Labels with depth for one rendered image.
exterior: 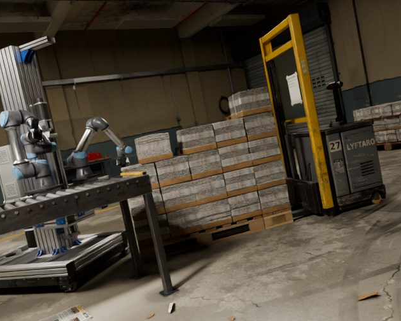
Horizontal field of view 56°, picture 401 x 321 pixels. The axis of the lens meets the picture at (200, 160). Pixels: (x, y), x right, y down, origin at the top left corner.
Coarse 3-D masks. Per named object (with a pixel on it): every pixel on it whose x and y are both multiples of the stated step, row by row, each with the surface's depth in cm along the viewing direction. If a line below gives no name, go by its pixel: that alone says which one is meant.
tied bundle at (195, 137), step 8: (192, 128) 332; (200, 128) 334; (208, 128) 335; (184, 136) 332; (192, 136) 333; (200, 136) 335; (208, 136) 336; (184, 144) 335; (192, 144) 333; (200, 144) 334; (208, 144) 336
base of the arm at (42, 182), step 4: (40, 176) 298; (44, 176) 299; (48, 176) 302; (36, 180) 300; (40, 180) 298; (44, 180) 299; (48, 180) 301; (52, 180) 305; (36, 184) 299; (40, 184) 298; (44, 184) 299; (48, 184) 299; (52, 184) 302; (36, 188) 299; (40, 188) 297; (44, 188) 298
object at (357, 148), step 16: (320, 128) 384; (336, 128) 347; (352, 128) 348; (368, 128) 353; (304, 144) 385; (336, 144) 345; (352, 144) 349; (368, 144) 352; (304, 160) 393; (336, 160) 346; (352, 160) 349; (368, 160) 353; (304, 176) 401; (336, 176) 346; (352, 176) 350; (368, 176) 353; (336, 192) 348; (352, 192) 352; (368, 192) 353; (384, 192) 357
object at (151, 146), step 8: (152, 136) 325; (160, 136) 327; (168, 136) 328; (144, 144) 325; (152, 144) 326; (160, 144) 328; (168, 144) 329; (144, 152) 325; (152, 152) 326; (160, 152) 328; (168, 152) 329
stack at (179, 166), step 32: (160, 160) 331; (192, 160) 334; (224, 160) 340; (160, 192) 339; (192, 192) 334; (224, 192) 340; (256, 192) 346; (160, 224) 329; (192, 224) 334; (224, 224) 343; (256, 224) 347
